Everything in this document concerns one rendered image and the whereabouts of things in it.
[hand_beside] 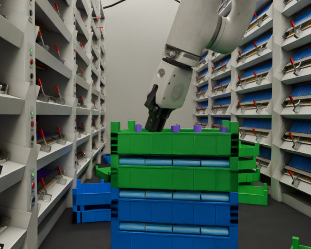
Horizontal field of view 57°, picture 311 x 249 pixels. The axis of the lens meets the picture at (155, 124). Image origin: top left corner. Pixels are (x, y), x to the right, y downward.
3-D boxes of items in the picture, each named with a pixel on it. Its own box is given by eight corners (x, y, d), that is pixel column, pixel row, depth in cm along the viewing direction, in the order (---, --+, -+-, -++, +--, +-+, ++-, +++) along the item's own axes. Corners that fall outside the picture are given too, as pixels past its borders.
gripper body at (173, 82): (179, 61, 60) (161, 110, 63) (203, 67, 68) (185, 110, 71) (154, 50, 64) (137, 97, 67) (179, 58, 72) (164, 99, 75)
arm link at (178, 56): (186, 52, 59) (180, 66, 60) (206, 59, 66) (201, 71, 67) (157, 41, 64) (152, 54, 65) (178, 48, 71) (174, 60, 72)
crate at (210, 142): (228, 147, 85) (228, 120, 85) (238, 157, 65) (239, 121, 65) (129, 145, 89) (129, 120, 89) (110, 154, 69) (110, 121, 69)
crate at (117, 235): (227, 227, 86) (227, 200, 85) (237, 261, 66) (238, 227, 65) (129, 222, 90) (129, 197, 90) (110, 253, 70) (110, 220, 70)
